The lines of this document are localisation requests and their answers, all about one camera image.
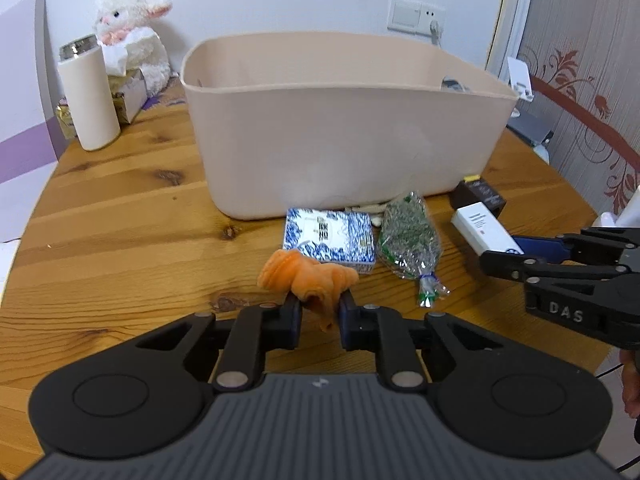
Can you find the beige plastic storage bin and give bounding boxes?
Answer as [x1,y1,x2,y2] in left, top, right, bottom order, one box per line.
[180,32,518,220]

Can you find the cream thermos bottle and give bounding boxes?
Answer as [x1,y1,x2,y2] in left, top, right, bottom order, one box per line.
[58,35,120,152]

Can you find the blue white patterned box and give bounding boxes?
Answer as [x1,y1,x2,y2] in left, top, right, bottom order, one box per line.
[282,208,376,274]

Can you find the beige hair clip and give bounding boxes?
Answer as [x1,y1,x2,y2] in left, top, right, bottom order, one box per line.
[345,203,386,229]

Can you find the black box yellow top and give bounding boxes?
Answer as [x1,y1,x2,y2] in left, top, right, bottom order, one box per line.
[449,174,506,218]

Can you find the gold foil packet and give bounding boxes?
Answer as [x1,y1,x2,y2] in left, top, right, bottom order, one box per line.
[55,99,77,140]

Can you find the white phone stand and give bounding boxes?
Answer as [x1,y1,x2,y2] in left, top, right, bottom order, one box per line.
[506,56,534,103]

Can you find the purple white board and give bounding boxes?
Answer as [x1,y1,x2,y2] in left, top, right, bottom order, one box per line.
[0,0,68,244]

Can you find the white wall switch socket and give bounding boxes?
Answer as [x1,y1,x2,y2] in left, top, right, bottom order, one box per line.
[386,0,447,37]

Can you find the person's hand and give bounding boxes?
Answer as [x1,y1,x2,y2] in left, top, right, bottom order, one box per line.
[620,350,640,419]

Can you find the white plush lamb toy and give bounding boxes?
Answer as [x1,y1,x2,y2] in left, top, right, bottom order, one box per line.
[93,0,172,99]

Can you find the orange plush toy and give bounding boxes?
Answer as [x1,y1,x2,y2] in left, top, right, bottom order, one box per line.
[257,249,359,332]

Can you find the white rectangular box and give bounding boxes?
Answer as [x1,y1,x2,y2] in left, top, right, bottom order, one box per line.
[451,203,523,256]

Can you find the tissue box with tissue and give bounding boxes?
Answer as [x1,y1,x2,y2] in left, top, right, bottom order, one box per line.
[99,26,156,125]

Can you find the dark grey laptop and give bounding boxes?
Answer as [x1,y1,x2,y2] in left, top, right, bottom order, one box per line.
[506,110,553,148]

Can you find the clear bag of green herbs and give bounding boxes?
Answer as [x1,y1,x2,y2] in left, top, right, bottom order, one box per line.
[378,192,449,309]

